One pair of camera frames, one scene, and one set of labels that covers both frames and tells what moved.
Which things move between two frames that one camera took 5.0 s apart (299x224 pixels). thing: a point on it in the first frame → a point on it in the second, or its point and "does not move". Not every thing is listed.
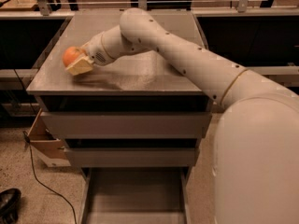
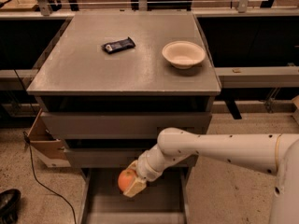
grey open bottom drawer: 135,195 does not move
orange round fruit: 70,55 → 125,178
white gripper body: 95,51 → 143,168
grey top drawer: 128,125 does not move
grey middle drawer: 106,158 does not move
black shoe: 9,205 does not move
